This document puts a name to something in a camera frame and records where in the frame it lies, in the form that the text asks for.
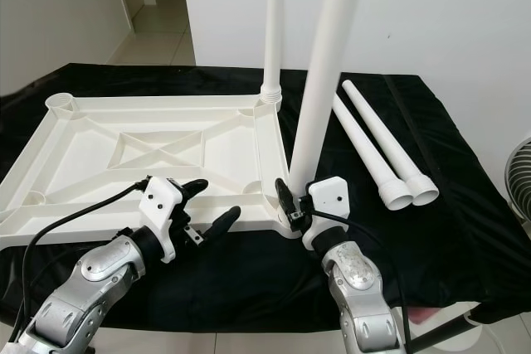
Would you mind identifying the black table cloth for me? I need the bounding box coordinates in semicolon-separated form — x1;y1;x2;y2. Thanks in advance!
0;64;531;334

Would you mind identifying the white plastic table top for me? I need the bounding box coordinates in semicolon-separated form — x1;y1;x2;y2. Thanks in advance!
0;91;308;249

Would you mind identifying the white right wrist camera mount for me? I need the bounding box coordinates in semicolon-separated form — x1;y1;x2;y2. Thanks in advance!
299;176;351;251

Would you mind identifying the white standing fan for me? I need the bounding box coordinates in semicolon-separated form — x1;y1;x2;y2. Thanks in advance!
506;138;531;222

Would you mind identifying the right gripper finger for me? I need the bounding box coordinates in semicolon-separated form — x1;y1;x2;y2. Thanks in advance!
275;177;299;219

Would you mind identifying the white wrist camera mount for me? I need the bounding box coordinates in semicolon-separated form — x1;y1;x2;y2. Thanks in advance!
139;176;188;262
299;176;351;251

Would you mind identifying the white plastic table leg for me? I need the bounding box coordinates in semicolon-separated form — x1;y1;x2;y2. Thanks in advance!
330;93;416;211
259;0;287;110
286;0;370;197
343;79;441;206

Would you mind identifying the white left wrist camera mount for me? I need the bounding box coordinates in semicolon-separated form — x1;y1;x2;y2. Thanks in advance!
139;176;188;262

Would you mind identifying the white round plastic object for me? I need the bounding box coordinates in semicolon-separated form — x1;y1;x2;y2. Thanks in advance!
465;304;500;338

